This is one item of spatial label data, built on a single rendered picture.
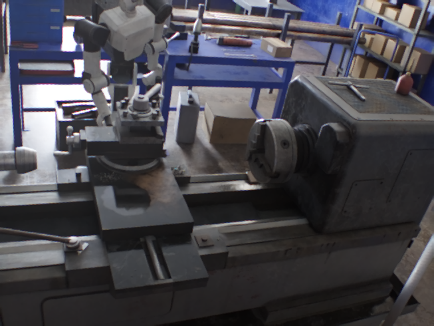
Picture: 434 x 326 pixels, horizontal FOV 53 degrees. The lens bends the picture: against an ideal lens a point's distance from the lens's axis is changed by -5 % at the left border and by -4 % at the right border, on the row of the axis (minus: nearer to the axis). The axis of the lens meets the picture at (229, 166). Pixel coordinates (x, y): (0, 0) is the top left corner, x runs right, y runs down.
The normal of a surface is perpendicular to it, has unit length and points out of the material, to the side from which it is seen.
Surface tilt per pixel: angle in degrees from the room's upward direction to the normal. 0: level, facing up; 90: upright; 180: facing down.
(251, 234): 0
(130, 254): 0
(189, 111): 90
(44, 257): 0
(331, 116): 90
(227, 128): 90
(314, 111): 90
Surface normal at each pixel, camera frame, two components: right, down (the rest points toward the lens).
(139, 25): 0.66, 0.13
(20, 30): 0.35, 0.54
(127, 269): 0.18, -0.84
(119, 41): 0.00, 0.79
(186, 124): 0.14, 0.54
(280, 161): 0.38, 0.32
